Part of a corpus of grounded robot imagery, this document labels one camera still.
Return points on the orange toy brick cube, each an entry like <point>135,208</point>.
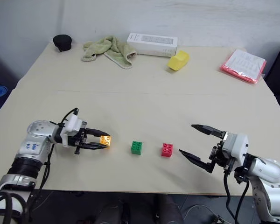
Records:
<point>105,141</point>

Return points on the green toy brick cube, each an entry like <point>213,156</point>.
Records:
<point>136,148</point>

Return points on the pink plastic packet with paper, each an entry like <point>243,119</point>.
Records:
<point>245,65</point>

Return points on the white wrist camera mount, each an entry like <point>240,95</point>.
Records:
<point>72,126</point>
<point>238,145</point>

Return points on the dark rounded shape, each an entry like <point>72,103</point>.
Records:
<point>169,210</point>
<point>114,213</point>

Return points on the black chair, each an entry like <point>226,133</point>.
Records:
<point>278,77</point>

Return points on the yellow foam block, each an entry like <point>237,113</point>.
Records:
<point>177,61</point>

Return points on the white rectangular cardboard box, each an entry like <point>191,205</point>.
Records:
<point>151,45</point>

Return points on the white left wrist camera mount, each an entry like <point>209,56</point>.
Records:
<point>72,126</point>

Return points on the red toy brick cube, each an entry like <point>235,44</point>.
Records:
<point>167,150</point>

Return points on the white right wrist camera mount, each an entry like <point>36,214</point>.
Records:
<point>238,145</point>

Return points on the black round knit object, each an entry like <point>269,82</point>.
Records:
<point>62,42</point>

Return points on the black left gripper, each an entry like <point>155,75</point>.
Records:
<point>80,138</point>

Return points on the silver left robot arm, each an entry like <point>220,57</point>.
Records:
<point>33,137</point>

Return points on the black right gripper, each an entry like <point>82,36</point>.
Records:
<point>218,155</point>

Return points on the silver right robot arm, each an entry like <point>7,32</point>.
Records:
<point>268,172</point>

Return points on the light green towel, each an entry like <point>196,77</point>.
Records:
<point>115,50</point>

